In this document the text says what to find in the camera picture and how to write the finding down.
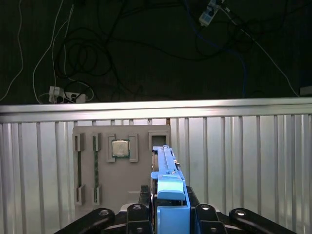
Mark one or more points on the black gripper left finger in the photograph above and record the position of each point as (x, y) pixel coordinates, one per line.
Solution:
(136, 219)

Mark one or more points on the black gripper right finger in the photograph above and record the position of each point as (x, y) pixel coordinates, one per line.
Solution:
(207, 219)

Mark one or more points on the hard disk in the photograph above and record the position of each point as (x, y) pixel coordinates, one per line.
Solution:
(168, 185)

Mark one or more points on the grey parts rack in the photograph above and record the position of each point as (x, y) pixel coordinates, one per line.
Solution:
(122, 175)

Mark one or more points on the green RAM stick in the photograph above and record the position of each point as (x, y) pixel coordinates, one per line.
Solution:
(96, 170)
(79, 170)

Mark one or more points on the silver CPU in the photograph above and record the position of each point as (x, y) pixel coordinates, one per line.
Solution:
(120, 148)

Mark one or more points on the small grey box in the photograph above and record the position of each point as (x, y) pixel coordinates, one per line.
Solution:
(306, 91)

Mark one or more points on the white blue power strip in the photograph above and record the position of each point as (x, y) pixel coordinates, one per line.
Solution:
(207, 15)

